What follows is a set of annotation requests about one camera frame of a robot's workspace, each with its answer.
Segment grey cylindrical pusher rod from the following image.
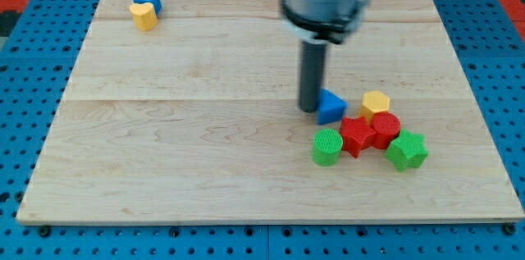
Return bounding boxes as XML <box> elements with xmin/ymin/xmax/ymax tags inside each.
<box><xmin>299</xmin><ymin>41</ymin><xmax>327</xmax><ymax>112</ymax></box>

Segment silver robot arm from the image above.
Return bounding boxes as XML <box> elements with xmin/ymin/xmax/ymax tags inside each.
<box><xmin>280</xmin><ymin>0</ymin><xmax>369</xmax><ymax>112</ymax></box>

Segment yellow heart block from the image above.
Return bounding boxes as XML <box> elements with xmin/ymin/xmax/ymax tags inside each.
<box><xmin>129</xmin><ymin>2</ymin><xmax>158</xmax><ymax>31</ymax></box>

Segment blue triangle block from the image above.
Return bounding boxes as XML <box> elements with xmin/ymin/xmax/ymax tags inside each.
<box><xmin>317</xmin><ymin>89</ymin><xmax>348</xmax><ymax>125</ymax></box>

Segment yellow hexagon block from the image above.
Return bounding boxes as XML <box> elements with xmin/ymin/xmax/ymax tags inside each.
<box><xmin>358</xmin><ymin>90</ymin><xmax>390</xmax><ymax>124</ymax></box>

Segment red star block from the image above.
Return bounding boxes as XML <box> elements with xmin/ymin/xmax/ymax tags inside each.
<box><xmin>340</xmin><ymin>116</ymin><xmax>377</xmax><ymax>158</ymax></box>

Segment green cylinder block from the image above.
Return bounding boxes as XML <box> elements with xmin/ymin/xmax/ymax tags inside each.
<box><xmin>312</xmin><ymin>129</ymin><xmax>343</xmax><ymax>166</ymax></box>

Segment red cylinder block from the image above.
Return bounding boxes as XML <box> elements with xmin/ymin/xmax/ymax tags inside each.
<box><xmin>371</xmin><ymin>112</ymin><xmax>401</xmax><ymax>149</ymax></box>

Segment wooden board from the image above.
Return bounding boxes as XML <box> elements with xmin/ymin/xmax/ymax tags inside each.
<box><xmin>16</xmin><ymin>0</ymin><xmax>524</xmax><ymax>226</ymax></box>

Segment green star block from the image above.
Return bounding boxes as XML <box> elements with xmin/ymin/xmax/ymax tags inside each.
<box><xmin>385</xmin><ymin>129</ymin><xmax>429</xmax><ymax>172</ymax></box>

